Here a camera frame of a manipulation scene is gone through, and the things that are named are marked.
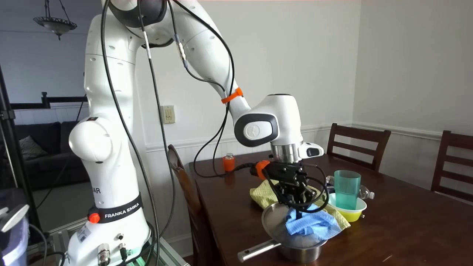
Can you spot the dark wooden chair by robot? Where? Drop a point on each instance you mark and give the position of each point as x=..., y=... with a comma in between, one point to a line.
x=189, y=207

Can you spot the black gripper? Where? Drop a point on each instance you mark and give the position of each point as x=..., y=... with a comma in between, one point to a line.
x=288, y=177

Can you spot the robot mounting platform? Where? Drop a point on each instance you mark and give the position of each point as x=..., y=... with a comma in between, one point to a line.
x=167, y=254

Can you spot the yellow bowl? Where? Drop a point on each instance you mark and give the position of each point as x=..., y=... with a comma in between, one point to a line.
x=354, y=214

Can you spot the black camera stand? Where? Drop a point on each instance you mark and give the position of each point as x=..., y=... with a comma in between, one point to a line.
x=11, y=148

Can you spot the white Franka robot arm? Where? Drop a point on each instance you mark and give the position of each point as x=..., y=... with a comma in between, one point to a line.
x=107, y=97

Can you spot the green yellow towel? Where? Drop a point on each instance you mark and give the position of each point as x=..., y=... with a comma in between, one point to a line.
x=263, y=194

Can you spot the grey sofa pillow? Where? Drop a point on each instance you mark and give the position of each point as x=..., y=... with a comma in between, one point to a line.
x=31, y=148

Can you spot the dark sofa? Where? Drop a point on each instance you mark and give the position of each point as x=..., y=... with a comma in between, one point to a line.
x=38, y=164

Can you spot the dark wooden slat chair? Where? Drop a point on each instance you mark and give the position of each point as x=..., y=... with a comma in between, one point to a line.
x=455, y=142
x=356, y=134

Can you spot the black horizontal bar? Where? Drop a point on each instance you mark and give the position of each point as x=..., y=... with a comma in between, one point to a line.
x=34, y=103

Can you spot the orange bottle with white cap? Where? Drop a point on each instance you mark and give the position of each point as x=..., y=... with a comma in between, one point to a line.
x=227, y=164

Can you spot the beige wall outlet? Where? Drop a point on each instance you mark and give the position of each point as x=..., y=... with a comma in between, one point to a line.
x=167, y=114

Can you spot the teal plastic cup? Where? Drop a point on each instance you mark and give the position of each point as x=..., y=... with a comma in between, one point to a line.
x=347, y=189

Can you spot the grey plate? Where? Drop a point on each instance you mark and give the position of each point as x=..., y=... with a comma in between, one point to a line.
x=273, y=222

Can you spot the blue towel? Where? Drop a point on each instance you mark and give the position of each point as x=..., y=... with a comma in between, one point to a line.
x=314, y=225

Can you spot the hanging ceiling lamp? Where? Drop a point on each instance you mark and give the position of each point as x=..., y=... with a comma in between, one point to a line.
x=54, y=24

